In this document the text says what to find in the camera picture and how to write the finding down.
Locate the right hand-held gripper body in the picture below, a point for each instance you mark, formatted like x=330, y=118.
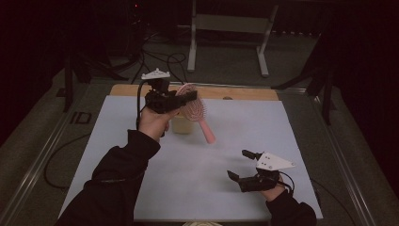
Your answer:
x=262, y=180

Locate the black floor bracket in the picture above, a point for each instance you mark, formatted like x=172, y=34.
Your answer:
x=81, y=117

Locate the white table mat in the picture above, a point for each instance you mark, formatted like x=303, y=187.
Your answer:
x=219, y=188

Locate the black upright stand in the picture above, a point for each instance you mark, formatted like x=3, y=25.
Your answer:
x=68, y=84

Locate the person's left hand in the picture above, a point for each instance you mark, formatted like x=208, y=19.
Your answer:
x=153, y=124

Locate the black tripod stand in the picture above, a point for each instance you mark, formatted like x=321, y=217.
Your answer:
x=326, y=94

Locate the person's right hand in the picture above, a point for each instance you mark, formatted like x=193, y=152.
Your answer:
x=274, y=194

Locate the white metal stand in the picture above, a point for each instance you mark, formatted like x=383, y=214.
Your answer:
x=230, y=23

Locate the pink hairbrush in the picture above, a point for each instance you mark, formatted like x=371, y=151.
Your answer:
x=196, y=109

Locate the metal frame rail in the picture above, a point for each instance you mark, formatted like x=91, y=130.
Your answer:
x=37, y=166
x=342, y=166

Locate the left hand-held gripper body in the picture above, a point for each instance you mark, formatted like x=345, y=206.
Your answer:
x=161, y=99

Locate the beige square cup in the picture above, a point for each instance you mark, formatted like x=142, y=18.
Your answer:
x=182, y=126

